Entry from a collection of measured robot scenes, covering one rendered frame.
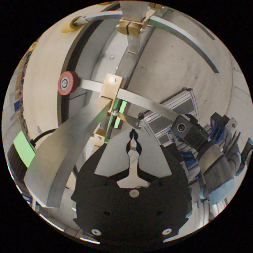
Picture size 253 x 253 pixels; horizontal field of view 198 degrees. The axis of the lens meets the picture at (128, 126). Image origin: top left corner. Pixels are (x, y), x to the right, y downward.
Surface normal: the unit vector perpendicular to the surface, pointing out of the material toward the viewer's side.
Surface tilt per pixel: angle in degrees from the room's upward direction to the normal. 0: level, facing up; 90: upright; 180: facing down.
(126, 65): 0
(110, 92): 0
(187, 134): 29
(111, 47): 0
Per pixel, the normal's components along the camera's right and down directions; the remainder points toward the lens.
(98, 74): -0.05, 0.51
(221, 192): -0.88, -0.40
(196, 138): -0.48, 0.27
